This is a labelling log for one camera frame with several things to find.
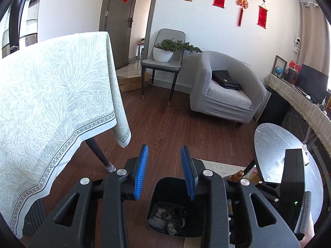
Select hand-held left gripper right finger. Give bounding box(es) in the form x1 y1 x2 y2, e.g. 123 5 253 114
180 145 302 248

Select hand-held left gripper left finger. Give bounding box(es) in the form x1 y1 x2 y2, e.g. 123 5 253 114
28 145 150 248

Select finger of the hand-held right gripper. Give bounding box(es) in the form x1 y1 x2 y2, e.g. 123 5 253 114
258 181 283 203

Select black trash bin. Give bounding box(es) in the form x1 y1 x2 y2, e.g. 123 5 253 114
146 177 205 238

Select person's right hand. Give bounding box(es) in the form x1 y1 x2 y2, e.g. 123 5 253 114
300 219 315 248

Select white floor mat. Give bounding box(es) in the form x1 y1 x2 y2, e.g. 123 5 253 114
197 159 256 179

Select brown bottle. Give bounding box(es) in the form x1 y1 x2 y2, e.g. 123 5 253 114
230 170 245 183

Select black low cabinet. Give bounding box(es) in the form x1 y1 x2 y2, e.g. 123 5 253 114
255 85 291 127

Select beige lace cloth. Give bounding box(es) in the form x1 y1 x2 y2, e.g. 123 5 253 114
264 74 331 159

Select brown cardboard box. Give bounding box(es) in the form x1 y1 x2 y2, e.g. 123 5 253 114
118 71 150 92

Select grey armchair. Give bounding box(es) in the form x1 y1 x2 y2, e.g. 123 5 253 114
189 51 267 128

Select black monitor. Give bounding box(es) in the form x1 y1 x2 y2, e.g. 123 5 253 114
295 64 331 104

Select brown speaker box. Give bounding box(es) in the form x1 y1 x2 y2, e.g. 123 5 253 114
283 68 298 85

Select black leather bag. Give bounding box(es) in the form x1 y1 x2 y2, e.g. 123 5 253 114
211 69 243 92

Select grey dining chair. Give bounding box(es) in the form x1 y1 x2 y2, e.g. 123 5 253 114
140 28 186 107

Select small red flags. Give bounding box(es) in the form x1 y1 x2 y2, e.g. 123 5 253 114
288 61 302 73

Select dark grey doormat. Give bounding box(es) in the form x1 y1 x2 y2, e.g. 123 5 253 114
23 199 48 236

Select pale green patterned tablecloth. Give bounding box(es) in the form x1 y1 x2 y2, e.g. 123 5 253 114
0 31 131 239

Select potted plant in white pot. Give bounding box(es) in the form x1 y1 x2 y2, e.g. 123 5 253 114
152 39 203 63

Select grey-brown door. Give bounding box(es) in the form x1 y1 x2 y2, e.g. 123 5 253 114
99 0 140 70

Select wooden picture frame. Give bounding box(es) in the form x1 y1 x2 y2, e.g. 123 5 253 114
272 55 288 79

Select glass kettle with black handle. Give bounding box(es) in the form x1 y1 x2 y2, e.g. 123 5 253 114
1 0 42 59

